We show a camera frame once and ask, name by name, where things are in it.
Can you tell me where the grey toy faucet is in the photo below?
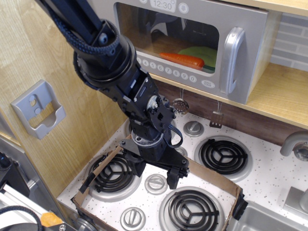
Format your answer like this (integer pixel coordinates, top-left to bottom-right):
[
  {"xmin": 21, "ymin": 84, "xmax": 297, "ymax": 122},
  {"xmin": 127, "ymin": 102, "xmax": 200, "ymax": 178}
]
[{"xmin": 280, "ymin": 131, "xmax": 308, "ymax": 162}]

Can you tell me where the hanging silver skimmer spoon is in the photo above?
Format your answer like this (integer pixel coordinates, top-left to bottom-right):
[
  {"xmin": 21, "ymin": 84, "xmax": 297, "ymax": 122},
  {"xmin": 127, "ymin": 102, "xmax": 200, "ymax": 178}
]
[{"xmin": 172, "ymin": 89, "xmax": 189, "ymax": 115}]

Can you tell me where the grey stove knob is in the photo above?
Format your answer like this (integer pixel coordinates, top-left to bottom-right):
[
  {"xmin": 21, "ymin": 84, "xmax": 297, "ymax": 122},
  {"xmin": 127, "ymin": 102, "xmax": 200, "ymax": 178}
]
[
  {"xmin": 144, "ymin": 174, "xmax": 168, "ymax": 195},
  {"xmin": 183, "ymin": 121, "xmax": 204, "ymax": 137},
  {"xmin": 120, "ymin": 207, "xmax": 146, "ymax": 231}
]

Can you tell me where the front right black burner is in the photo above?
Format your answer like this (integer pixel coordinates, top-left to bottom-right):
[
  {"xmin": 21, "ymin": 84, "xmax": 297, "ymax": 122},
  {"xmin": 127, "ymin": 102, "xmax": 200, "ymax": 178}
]
[{"xmin": 158, "ymin": 186, "xmax": 225, "ymax": 231}]

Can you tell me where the back right black burner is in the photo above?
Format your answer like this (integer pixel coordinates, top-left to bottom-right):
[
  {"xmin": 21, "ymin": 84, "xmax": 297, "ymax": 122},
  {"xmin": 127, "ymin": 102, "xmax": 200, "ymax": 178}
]
[{"xmin": 193, "ymin": 136, "xmax": 253, "ymax": 182}]

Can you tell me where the grey toy microwave door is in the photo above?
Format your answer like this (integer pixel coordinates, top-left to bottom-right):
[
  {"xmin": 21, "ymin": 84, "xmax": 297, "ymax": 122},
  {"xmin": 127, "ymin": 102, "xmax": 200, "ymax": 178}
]
[{"xmin": 90, "ymin": 0, "xmax": 269, "ymax": 104}]

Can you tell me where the cardboard frame on stove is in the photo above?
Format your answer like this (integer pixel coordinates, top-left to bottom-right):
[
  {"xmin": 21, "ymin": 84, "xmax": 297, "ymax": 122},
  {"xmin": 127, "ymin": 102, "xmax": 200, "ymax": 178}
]
[{"xmin": 71, "ymin": 135, "xmax": 247, "ymax": 231}]

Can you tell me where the black burner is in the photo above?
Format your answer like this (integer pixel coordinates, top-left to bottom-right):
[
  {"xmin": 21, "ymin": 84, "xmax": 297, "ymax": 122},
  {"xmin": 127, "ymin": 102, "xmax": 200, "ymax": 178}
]
[
  {"xmin": 89, "ymin": 153, "xmax": 141, "ymax": 202},
  {"xmin": 124, "ymin": 119, "xmax": 131, "ymax": 137},
  {"xmin": 193, "ymin": 136, "xmax": 253, "ymax": 182},
  {"xmin": 158, "ymin": 186, "xmax": 225, "ymax": 231}
]

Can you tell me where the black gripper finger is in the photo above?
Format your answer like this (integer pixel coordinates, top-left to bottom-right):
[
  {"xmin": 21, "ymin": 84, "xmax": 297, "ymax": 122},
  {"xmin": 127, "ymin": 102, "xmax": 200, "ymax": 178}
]
[
  {"xmin": 127, "ymin": 154, "xmax": 146, "ymax": 177},
  {"xmin": 167, "ymin": 168, "xmax": 183, "ymax": 190}
]

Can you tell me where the grey oven front knob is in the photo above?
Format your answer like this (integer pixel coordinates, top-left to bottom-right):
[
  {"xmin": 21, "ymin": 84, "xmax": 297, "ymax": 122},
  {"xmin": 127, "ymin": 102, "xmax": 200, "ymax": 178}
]
[{"xmin": 77, "ymin": 217, "xmax": 97, "ymax": 231}]

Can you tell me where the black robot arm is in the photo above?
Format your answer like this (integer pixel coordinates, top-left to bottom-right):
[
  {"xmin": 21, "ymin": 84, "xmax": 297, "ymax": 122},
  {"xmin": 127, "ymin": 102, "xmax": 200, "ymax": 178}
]
[{"xmin": 38, "ymin": 0, "xmax": 189, "ymax": 189}]

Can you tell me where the orange toy carrot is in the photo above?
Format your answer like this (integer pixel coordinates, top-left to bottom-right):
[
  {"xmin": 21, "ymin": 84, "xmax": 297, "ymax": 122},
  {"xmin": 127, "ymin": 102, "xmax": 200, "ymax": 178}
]
[{"xmin": 159, "ymin": 52, "xmax": 205, "ymax": 70}]

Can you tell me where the hanging silver spatula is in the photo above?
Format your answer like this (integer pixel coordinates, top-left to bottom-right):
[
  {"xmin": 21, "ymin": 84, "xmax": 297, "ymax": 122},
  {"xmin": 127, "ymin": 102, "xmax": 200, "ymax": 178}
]
[{"xmin": 209, "ymin": 101, "xmax": 224, "ymax": 128}]

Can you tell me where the silver toy sink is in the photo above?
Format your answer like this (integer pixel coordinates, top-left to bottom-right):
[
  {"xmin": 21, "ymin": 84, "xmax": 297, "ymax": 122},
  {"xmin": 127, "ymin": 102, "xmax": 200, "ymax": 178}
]
[{"xmin": 226, "ymin": 183, "xmax": 308, "ymax": 231}]

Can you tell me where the back grey stove knob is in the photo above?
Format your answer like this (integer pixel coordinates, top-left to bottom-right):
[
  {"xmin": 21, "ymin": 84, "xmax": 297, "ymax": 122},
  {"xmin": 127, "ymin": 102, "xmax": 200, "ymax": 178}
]
[{"xmin": 183, "ymin": 121, "xmax": 204, "ymax": 137}]

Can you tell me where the front left black burner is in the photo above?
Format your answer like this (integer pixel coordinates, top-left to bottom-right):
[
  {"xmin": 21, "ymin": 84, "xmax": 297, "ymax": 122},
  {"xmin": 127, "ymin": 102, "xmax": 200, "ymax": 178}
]
[{"xmin": 89, "ymin": 153, "xmax": 141, "ymax": 202}]

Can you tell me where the grey wall phone holder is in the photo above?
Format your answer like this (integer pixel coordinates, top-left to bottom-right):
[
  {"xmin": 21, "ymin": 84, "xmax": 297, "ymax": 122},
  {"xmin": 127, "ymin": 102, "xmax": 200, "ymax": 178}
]
[{"xmin": 11, "ymin": 79, "xmax": 66, "ymax": 140}]

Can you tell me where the middle small grey knob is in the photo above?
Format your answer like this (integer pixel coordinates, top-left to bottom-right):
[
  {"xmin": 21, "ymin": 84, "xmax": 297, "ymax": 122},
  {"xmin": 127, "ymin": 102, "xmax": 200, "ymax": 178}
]
[{"xmin": 175, "ymin": 146, "xmax": 188, "ymax": 157}]

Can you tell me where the centre grey stove knob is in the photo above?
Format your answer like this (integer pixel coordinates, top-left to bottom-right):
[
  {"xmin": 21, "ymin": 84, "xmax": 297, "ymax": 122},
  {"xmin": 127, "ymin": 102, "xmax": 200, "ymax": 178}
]
[{"xmin": 144, "ymin": 174, "xmax": 168, "ymax": 195}]

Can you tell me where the wooden shelf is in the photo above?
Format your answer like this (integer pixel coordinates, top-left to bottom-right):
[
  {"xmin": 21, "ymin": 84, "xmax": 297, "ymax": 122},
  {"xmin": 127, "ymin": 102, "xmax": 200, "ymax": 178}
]
[{"xmin": 151, "ymin": 63, "xmax": 308, "ymax": 129}]

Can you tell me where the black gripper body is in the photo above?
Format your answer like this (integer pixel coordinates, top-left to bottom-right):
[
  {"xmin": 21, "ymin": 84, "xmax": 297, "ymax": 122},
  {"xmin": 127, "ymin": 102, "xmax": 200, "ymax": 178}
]
[{"xmin": 119, "ymin": 139, "xmax": 189, "ymax": 177}]

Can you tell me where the front grey stove knob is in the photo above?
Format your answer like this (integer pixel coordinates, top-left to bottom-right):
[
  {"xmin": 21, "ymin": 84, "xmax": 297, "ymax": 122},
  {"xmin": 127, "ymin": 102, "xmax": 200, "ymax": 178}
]
[{"xmin": 120, "ymin": 207, "xmax": 146, "ymax": 231}]

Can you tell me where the back left black burner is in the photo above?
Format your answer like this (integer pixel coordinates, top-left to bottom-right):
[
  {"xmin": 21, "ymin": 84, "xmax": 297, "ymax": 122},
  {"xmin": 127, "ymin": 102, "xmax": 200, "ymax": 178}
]
[{"xmin": 124, "ymin": 119, "xmax": 131, "ymax": 137}]

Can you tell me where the black braided cable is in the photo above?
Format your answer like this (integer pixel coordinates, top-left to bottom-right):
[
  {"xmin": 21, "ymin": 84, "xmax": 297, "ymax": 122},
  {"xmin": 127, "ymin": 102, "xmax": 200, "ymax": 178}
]
[{"xmin": 0, "ymin": 205, "xmax": 43, "ymax": 231}]

